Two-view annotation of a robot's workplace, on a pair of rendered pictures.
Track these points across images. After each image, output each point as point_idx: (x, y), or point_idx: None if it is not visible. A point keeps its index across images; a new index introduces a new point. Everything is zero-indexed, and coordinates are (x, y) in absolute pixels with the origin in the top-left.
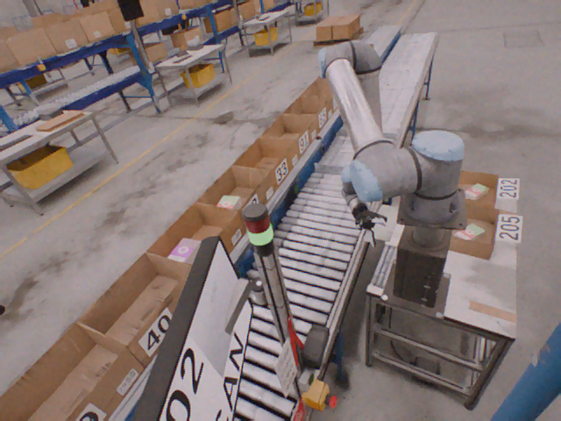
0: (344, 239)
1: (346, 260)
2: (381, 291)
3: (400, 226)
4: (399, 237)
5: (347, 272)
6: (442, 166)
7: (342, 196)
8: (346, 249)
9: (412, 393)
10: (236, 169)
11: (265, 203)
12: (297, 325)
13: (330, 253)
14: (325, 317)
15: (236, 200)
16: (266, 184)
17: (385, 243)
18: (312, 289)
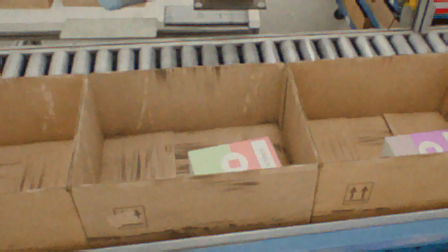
0: (171, 57)
1: (216, 49)
2: (252, 10)
3: (117, 15)
4: (142, 12)
5: (240, 40)
6: None
7: (121, 5)
8: (194, 51)
9: None
10: (77, 182)
11: (167, 126)
12: (356, 55)
13: (214, 62)
14: (324, 38)
15: (208, 150)
16: (131, 92)
17: (162, 21)
18: (296, 58)
